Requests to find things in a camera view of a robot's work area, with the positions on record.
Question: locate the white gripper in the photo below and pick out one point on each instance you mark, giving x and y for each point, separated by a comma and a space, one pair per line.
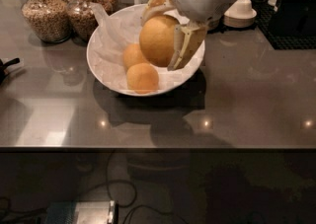
188, 39

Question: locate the orange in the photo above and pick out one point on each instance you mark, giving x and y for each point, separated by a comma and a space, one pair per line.
156, 39
142, 78
133, 55

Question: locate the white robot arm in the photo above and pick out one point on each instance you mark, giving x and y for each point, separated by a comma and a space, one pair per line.
173, 30

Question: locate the white bowl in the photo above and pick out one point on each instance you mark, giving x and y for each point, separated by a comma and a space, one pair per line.
108, 80

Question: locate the white crumpled paper liner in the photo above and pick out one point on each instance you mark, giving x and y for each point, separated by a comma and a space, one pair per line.
115, 37

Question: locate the short stack paper bowls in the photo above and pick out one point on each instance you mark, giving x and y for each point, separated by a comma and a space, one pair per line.
240, 15

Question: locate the black rubber mat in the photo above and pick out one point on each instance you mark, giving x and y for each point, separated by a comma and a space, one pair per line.
283, 41

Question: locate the middle glass cereal jar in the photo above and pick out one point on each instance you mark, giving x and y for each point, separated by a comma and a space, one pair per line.
82, 17

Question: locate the black container with packets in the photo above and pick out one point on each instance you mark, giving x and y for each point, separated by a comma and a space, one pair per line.
294, 17

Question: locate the left glass cereal jar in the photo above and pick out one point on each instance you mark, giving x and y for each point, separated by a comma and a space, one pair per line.
48, 19

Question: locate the black handle object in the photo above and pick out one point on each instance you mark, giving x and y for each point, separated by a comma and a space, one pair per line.
8, 67

